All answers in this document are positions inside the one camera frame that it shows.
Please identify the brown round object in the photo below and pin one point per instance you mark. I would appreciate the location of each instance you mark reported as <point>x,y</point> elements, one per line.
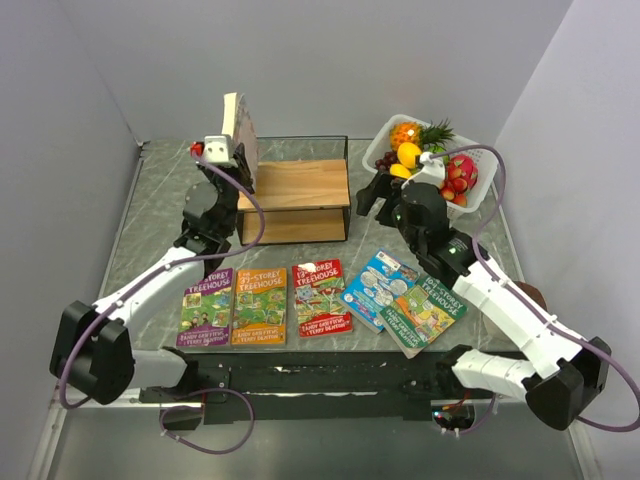
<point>530,296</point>

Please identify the wooden two-tier metal shelf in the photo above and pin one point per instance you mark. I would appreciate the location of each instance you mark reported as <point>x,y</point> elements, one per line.
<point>303,189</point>

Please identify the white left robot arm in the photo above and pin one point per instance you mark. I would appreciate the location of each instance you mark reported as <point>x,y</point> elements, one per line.
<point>93,350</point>

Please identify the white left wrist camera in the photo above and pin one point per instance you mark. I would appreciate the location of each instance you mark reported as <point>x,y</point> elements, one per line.
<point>214,150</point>

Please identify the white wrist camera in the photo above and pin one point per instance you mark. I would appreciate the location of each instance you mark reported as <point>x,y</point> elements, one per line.
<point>214,150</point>
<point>430,170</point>

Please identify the orange round fruit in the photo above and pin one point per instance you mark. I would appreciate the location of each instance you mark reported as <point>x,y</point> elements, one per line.
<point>408,154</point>

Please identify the orange 39-storey treehouse book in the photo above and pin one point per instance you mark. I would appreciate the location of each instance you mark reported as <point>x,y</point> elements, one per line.
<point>260,307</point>

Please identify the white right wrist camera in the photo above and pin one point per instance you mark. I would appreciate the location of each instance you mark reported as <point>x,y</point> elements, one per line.
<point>430,170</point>

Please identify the pink dragon fruit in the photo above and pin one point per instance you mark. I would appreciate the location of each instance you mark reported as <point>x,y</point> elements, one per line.
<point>462,173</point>

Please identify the blue comic cover book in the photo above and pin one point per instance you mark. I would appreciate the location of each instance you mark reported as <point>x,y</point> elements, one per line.
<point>382,280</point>

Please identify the yellow lemon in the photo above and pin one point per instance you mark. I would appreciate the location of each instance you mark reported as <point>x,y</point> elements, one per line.
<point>400,171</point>

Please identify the green 104-storey treehouse book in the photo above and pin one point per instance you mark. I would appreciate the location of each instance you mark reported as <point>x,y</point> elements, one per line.
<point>418,317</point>

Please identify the dark purple grapes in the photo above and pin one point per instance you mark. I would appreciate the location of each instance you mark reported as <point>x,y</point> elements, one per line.
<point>386,161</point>

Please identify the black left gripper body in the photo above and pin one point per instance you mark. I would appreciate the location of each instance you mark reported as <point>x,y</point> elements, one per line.
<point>228,189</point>

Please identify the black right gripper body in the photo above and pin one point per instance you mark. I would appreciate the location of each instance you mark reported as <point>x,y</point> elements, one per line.
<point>390,189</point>

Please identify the white plastic fruit basket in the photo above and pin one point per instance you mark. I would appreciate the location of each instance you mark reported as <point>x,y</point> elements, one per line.
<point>442,141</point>

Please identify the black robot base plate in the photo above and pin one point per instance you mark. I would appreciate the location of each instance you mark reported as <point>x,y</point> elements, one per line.
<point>297,385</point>

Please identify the dark grey cover book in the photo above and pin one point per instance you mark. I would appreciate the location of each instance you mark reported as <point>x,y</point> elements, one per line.
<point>237,124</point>

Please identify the orange spiky fruit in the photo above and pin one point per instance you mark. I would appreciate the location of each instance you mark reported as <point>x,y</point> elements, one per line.
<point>405,132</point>

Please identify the red 13-storey treehouse book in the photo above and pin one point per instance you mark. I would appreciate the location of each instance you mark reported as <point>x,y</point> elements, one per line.
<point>318,287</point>

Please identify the purple 117-storey treehouse book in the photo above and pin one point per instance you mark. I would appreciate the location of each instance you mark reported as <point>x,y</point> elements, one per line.
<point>206,312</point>

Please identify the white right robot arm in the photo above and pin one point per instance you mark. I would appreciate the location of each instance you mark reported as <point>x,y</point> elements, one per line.
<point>561,372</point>

